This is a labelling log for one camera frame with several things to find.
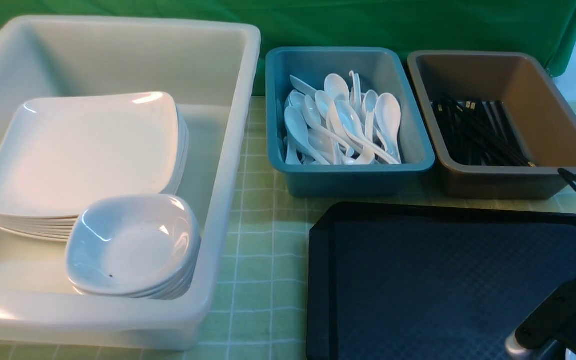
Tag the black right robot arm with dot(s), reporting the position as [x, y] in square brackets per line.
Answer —
[549, 332]

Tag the pile of white soup spoons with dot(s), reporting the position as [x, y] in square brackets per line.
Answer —
[341, 125]

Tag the teal plastic spoon bin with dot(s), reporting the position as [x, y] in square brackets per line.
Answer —
[381, 70]

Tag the green checkered tablecloth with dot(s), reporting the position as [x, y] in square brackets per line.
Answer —
[258, 312]

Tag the black plastic serving tray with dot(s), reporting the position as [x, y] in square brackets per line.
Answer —
[407, 282]

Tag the stack of white small bowls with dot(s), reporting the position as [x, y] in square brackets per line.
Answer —
[137, 246]

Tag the large white plastic tub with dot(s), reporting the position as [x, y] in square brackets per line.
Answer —
[209, 69]

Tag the pile of black chopsticks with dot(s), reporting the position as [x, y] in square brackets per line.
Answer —
[478, 133]

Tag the brown plastic chopstick bin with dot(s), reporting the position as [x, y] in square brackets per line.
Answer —
[541, 118]

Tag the stack of white square plates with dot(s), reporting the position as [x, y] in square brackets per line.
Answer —
[61, 154]

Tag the green backdrop cloth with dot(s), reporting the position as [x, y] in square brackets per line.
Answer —
[543, 29]

